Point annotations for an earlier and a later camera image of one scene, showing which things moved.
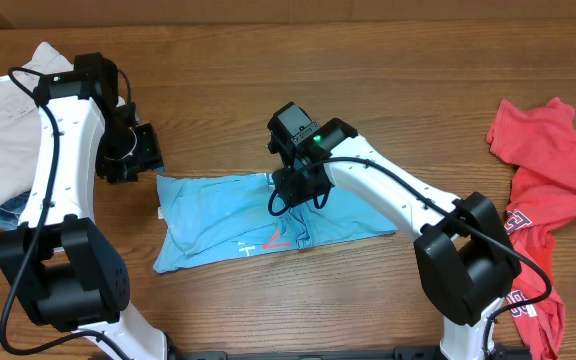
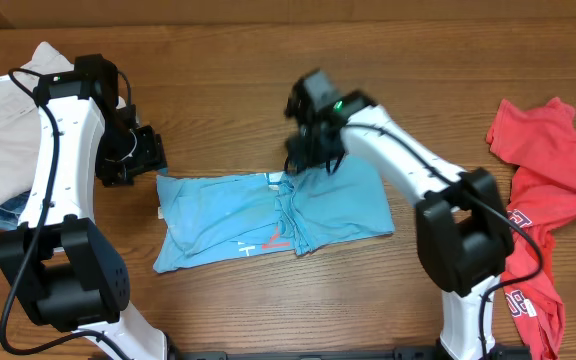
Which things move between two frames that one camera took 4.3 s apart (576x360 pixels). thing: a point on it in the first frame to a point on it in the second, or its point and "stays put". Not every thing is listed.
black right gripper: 292,197 to 300,158
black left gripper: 150,156 stays put
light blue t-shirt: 212,216 stays put
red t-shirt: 552,173 stays put
